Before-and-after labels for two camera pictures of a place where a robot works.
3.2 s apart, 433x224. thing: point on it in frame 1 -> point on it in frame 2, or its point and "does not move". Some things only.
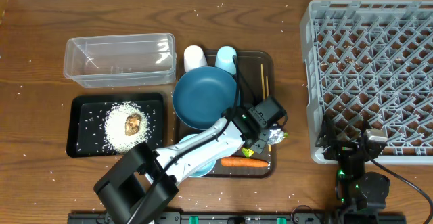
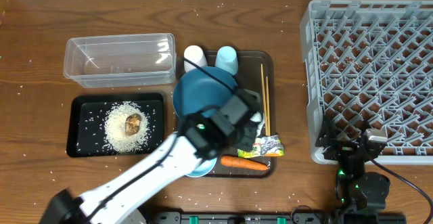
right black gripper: x=342 y=147 does not move
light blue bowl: x=206 y=170 does not move
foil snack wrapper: x=276 y=136 -> x=267 y=146
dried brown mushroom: x=132 y=124 does not move
